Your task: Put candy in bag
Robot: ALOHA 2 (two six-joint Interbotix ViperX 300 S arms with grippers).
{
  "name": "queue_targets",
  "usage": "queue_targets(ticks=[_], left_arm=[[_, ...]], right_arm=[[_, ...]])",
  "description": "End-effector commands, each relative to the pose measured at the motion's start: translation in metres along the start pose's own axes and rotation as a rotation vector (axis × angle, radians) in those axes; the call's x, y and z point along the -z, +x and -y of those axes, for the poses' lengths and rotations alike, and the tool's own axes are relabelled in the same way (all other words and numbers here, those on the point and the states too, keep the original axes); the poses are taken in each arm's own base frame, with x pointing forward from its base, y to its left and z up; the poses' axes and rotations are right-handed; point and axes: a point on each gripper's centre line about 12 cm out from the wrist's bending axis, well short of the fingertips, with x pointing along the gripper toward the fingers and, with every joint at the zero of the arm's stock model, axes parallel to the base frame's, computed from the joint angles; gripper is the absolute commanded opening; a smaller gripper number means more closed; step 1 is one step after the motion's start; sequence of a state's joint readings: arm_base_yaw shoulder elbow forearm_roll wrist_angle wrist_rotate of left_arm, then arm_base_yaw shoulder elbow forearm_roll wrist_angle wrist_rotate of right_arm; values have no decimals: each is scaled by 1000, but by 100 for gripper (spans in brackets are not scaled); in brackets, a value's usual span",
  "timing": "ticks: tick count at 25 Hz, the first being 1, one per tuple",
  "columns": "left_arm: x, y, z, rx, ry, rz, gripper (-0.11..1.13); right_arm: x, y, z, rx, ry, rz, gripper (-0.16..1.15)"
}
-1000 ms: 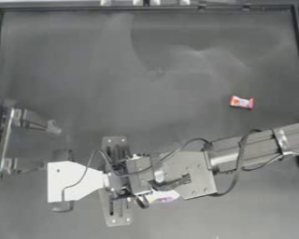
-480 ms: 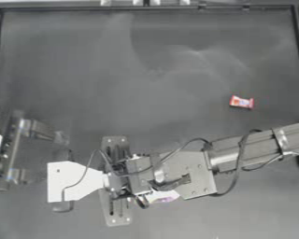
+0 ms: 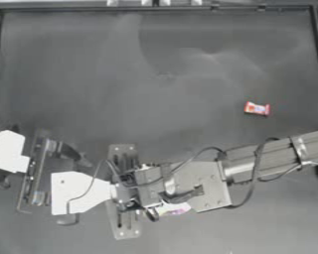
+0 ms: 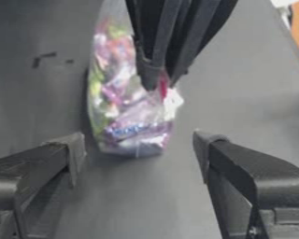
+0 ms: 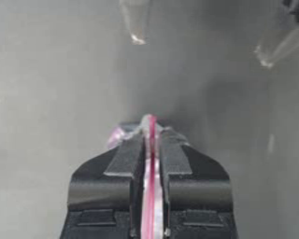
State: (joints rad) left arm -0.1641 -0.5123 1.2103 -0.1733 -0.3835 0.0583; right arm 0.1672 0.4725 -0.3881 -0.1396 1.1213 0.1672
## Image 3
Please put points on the clear bag with pink zip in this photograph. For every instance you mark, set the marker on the clear bag with pink zip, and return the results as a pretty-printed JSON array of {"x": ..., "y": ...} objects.
[{"x": 177, "y": 209}]

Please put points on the red candy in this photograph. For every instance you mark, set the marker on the red candy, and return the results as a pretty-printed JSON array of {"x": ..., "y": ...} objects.
[{"x": 257, "y": 108}]

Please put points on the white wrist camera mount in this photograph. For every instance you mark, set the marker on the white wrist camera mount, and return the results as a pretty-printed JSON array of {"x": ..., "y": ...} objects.
[
  {"x": 78, "y": 193},
  {"x": 9, "y": 152}
]

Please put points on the black table frame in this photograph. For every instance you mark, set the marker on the black table frame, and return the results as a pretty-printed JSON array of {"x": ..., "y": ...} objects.
[{"x": 55, "y": 6}]

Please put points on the grey frame bracket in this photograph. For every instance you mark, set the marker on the grey frame bracket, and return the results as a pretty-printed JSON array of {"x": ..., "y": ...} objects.
[
  {"x": 195, "y": 2},
  {"x": 112, "y": 2},
  {"x": 146, "y": 2},
  {"x": 165, "y": 2}
]

